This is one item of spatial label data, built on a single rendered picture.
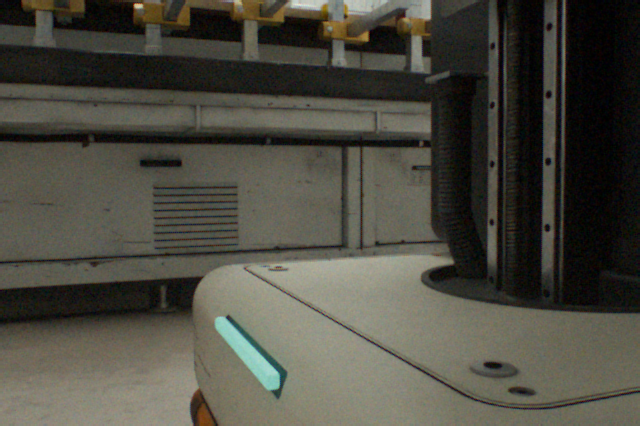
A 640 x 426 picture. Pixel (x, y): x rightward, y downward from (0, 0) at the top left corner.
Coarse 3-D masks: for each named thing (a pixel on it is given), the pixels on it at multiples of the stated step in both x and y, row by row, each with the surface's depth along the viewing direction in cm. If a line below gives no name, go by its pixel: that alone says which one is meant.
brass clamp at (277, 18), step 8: (248, 0) 153; (232, 8) 154; (240, 8) 152; (248, 8) 153; (256, 8) 154; (232, 16) 154; (240, 16) 153; (248, 16) 153; (256, 16) 154; (280, 16) 156; (264, 24) 159; (272, 24) 159; (280, 24) 159
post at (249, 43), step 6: (246, 24) 154; (252, 24) 154; (246, 30) 154; (252, 30) 154; (246, 36) 154; (252, 36) 155; (246, 42) 154; (252, 42) 155; (246, 48) 154; (252, 48) 155
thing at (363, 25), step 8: (392, 0) 139; (400, 0) 137; (408, 0) 137; (376, 8) 147; (384, 8) 143; (392, 8) 139; (400, 8) 137; (408, 8) 137; (368, 16) 151; (376, 16) 147; (384, 16) 144; (392, 16) 144; (352, 24) 160; (360, 24) 156; (368, 24) 151; (376, 24) 151; (352, 32) 160; (360, 32) 159
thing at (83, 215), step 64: (0, 0) 152; (320, 64) 185; (384, 64) 193; (0, 128) 154; (0, 192) 157; (64, 192) 163; (128, 192) 169; (192, 192) 175; (256, 192) 183; (320, 192) 190; (384, 192) 199; (0, 256) 158; (64, 256) 164; (128, 256) 171; (192, 256) 174; (256, 256) 180; (320, 256) 188
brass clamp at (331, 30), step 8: (320, 24) 163; (328, 24) 162; (336, 24) 162; (344, 24) 163; (320, 32) 164; (328, 32) 161; (336, 32) 162; (344, 32) 163; (368, 32) 166; (328, 40) 164; (344, 40) 164; (352, 40) 164; (360, 40) 165; (368, 40) 166
